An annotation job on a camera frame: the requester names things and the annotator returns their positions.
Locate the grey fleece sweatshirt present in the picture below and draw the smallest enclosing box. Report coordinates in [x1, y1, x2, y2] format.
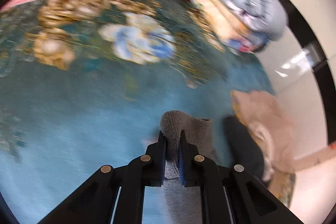
[159, 110, 219, 224]

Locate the navy and white garment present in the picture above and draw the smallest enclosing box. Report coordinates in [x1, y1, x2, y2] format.
[223, 116, 264, 180]

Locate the pink fleece garment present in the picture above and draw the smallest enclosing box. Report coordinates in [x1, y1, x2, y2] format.
[230, 90, 294, 181]

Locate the blue floral bed blanket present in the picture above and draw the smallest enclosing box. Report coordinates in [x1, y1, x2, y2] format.
[1, 0, 273, 223]

